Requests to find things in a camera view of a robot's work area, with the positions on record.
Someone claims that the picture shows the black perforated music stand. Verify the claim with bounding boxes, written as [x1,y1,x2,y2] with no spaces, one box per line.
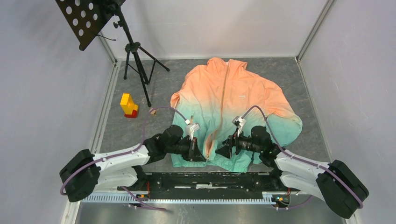
[56,0,170,107]

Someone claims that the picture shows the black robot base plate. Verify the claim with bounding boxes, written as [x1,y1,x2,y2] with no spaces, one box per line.
[128,172,289,200]

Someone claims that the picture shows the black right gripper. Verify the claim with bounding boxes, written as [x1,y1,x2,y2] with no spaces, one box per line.
[215,127,262,159]

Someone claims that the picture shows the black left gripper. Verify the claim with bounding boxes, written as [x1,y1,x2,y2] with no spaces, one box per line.
[166,136,205,162]

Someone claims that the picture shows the orange and teal gradient jacket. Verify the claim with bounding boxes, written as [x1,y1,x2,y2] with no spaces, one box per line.
[170,57,303,172]

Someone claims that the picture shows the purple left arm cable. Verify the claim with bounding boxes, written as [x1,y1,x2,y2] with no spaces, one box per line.
[59,106,190,196]

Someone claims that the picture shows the yellow and red toy blocks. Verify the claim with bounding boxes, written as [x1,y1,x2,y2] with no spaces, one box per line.
[120,93,139,119]

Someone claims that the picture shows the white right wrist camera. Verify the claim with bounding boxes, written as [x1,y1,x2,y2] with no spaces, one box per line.
[232,116,246,129]

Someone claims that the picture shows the white toothed cable rail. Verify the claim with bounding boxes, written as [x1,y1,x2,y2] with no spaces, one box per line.
[82,193,275,205]

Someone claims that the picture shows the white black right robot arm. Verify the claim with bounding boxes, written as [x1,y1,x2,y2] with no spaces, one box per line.
[215,126,369,219]

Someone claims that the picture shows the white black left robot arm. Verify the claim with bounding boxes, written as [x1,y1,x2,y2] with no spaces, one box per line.
[59,123,206,202]

